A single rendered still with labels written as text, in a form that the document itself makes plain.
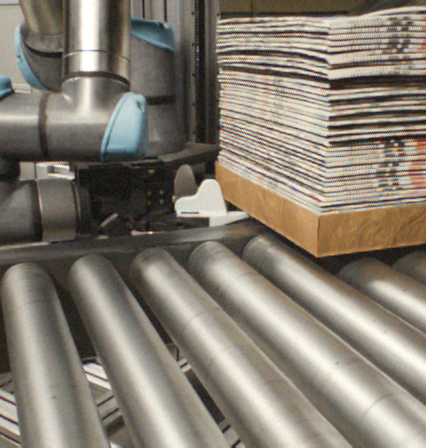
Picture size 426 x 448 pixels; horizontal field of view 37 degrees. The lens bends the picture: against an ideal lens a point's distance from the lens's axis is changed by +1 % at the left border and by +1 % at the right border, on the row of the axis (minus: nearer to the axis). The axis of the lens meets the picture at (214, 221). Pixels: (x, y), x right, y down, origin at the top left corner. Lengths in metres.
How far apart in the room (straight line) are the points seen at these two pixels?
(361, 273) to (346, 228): 0.05
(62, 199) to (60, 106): 0.11
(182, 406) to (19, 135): 0.40
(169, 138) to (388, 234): 0.56
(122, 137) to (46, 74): 0.48
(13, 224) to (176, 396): 0.39
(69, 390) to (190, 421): 0.09
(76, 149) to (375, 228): 0.32
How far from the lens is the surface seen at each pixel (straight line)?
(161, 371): 0.44
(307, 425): 0.39
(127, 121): 0.68
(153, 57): 1.12
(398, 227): 0.66
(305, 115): 0.64
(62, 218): 0.74
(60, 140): 0.70
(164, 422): 0.39
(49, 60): 1.12
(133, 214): 0.76
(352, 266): 0.65
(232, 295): 0.59
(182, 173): 0.85
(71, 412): 0.40
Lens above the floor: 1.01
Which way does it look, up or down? 16 degrees down
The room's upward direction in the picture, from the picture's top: straight up
